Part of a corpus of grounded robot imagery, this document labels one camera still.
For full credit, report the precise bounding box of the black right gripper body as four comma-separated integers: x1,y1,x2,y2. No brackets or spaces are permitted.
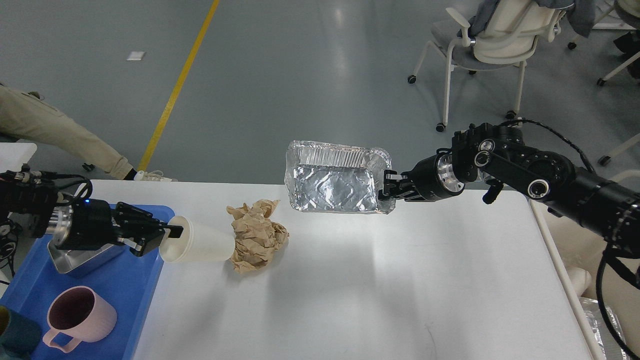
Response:
400,153,466,202

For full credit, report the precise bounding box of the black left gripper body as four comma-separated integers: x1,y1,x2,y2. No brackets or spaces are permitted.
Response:
52,199,122,251

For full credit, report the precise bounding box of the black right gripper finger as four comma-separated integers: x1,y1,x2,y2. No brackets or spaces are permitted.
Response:
377,170,416,201

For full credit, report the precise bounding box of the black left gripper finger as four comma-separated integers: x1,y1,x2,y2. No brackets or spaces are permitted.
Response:
116,235,166,257
114,202,185,240

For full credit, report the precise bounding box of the stainless steel rectangular tray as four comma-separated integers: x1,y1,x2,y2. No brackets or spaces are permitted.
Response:
46,240,125,279

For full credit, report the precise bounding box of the white paper cup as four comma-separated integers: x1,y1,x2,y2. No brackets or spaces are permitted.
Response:
158,215,235,264

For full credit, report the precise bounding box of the aluminium foil container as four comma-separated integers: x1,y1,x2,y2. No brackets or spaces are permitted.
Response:
284,140,396,215

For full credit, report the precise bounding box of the pink plastic mug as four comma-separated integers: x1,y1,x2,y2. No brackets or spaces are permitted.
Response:
42,285,118,354

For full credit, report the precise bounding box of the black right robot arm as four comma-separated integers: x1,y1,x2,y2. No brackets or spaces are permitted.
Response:
377,117,640,360

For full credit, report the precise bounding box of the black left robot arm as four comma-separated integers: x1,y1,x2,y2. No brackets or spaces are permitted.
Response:
1,164,185,257

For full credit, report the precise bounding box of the blue plastic tray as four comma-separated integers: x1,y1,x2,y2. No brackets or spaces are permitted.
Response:
1,234,163,360

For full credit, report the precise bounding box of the white sneaker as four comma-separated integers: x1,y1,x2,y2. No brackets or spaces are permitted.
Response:
134,170,176,182

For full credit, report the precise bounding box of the white side table left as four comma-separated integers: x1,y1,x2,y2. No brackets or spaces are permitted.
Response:
0,142,38,173

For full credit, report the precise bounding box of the crumpled brown paper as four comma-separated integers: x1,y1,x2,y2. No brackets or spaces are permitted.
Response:
226,199,290,274

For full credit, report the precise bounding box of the person in beige trousers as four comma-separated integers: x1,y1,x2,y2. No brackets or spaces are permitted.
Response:
0,84,138,181

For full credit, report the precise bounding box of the teal object bottom left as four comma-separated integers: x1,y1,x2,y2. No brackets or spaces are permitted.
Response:
0,305,42,360

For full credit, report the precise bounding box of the white office chair grey seat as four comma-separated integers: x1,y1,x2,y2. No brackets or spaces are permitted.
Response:
407,0,574,133

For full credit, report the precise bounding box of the beige plastic bin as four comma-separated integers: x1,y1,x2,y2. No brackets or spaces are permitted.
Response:
529,200,640,360

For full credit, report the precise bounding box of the white floor marker tile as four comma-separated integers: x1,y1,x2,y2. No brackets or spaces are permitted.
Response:
126,51,146,62

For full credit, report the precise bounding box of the white chair base right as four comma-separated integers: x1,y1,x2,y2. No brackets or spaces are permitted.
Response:
566,0,640,166

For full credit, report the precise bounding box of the grey jacket on chair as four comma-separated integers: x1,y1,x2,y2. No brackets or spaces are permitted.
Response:
467,0,595,38

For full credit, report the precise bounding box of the foil piece in bin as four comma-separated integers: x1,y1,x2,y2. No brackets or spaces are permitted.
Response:
579,297,631,360

